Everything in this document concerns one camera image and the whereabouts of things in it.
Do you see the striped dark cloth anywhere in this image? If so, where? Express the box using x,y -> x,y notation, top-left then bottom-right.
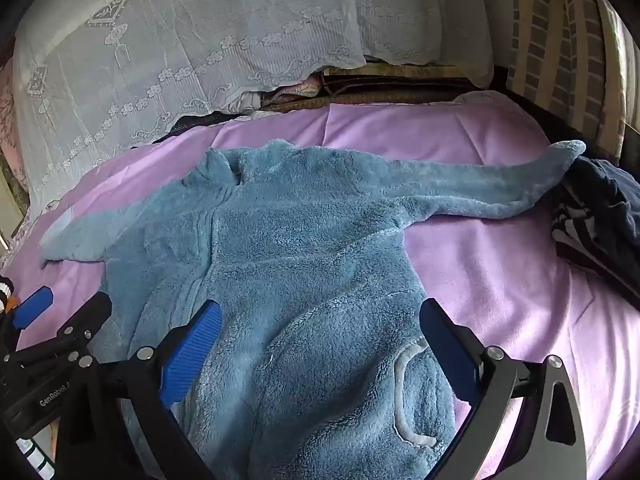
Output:
551,200 -> 603,263

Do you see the pink striped folded cloth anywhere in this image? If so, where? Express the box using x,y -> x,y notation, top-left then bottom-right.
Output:
262,76 -> 323,108

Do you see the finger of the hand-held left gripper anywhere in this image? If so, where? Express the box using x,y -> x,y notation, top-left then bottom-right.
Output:
54,290 -> 114,362
11,285 -> 55,333

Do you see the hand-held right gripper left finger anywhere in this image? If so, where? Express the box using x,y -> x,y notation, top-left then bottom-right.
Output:
54,299 -> 224,480

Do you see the blue fleece jacket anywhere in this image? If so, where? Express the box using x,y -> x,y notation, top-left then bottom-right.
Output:
40,139 -> 587,480

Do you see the plaid beige cloth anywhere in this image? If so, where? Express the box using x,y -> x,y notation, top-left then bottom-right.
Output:
505,0 -> 640,166

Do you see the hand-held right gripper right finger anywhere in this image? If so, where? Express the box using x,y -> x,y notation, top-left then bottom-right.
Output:
419,298 -> 587,480

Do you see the white lace cloth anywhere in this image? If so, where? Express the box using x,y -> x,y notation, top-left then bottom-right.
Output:
14,0 -> 496,211

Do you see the dark navy clothing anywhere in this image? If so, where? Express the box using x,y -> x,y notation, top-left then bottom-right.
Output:
550,157 -> 640,311

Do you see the black mesh cloth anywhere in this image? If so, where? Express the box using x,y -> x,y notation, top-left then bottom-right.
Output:
170,111 -> 243,132

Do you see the brown folded blanket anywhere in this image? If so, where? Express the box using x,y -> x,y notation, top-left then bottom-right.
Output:
322,64 -> 476,107

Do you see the pink bed sheet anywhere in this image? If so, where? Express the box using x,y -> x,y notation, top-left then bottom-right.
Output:
0,91 -> 640,480

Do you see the pink floral cloth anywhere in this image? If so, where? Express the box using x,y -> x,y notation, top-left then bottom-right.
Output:
0,57 -> 32,193

